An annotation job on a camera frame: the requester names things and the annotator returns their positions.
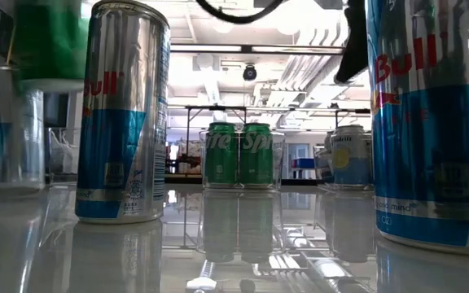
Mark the white blue lemon seltzer can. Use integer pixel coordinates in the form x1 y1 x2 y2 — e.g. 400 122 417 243
331 124 373 187

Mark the blue storage box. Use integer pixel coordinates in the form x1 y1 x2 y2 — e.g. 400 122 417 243
291 157 316 170

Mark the clear plastic bin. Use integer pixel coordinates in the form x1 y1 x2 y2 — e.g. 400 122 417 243
48 127 81 188
313 132 375 192
199 129 287 193

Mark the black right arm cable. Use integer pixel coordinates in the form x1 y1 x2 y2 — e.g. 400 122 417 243
195 0 285 24

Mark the black overhead frame bar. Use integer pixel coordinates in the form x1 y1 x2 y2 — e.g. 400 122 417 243
169 42 345 56

